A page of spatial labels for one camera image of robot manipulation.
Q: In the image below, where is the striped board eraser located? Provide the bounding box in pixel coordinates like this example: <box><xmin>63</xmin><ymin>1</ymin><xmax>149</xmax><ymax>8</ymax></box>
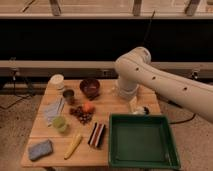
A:
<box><xmin>88</xmin><ymin>123</ymin><xmax>106</xmax><ymax>148</ymax></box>

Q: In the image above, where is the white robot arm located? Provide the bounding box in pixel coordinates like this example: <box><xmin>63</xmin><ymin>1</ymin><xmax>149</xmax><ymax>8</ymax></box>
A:
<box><xmin>114</xmin><ymin>47</ymin><xmax>213</xmax><ymax>123</ymax></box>

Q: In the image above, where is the small metal cup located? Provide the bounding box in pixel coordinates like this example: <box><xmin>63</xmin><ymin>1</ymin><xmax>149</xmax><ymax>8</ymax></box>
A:
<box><xmin>63</xmin><ymin>89</ymin><xmax>75</xmax><ymax>105</ymax></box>

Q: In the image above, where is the green plastic cup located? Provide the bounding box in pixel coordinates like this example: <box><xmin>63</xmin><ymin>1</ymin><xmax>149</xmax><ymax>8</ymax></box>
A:
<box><xmin>52</xmin><ymin>116</ymin><xmax>68</xmax><ymax>133</ymax></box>

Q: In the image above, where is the green plastic tray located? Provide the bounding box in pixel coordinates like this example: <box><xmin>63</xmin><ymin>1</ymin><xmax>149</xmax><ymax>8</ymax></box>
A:
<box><xmin>108</xmin><ymin>114</ymin><xmax>181</xmax><ymax>170</ymax></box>

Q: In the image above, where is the orange fruit toy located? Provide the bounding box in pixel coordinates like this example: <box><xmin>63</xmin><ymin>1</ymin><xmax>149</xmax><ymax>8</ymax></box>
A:
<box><xmin>82</xmin><ymin>101</ymin><xmax>95</xmax><ymax>113</ymax></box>

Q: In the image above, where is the dark red bowl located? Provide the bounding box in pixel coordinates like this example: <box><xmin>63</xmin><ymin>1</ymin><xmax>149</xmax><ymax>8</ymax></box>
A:
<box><xmin>79</xmin><ymin>78</ymin><xmax>100</xmax><ymax>100</ymax></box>

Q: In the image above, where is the purple grape bunch toy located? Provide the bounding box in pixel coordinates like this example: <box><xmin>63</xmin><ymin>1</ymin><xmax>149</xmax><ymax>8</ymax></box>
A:
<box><xmin>70</xmin><ymin>106</ymin><xmax>92</xmax><ymax>125</ymax></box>

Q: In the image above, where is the wooden table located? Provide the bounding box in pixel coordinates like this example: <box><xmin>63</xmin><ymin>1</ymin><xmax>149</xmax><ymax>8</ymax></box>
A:
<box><xmin>20</xmin><ymin>79</ymin><xmax>162</xmax><ymax>168</ymax></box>

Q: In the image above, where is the clear plastic bag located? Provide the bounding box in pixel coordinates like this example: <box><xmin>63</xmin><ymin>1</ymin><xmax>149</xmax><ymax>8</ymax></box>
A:
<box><xmin>43</xmin><ymin>97</ymin><xmax>65</xmax><ymax>126</ymax></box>

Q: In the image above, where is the white lidded container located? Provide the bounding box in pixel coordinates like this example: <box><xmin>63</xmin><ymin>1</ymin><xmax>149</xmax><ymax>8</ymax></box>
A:
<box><xmin>50</xmin><ymin>74</ymin><xmax>64</xmax><ymax>90</ymax></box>

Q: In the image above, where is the blue sponge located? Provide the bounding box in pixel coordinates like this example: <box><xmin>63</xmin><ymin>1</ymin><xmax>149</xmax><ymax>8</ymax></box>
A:
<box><xmin>28</xmin><ymin>139</ymin><xmax>53</xmax><ymax>161</ymax></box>

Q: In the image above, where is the black cable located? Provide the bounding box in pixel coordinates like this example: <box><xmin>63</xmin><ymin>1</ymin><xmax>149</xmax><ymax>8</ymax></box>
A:
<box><xmin>168</xmin><ymin>113</ymin><xmax>197</xmax><ymax>126</ymax></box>

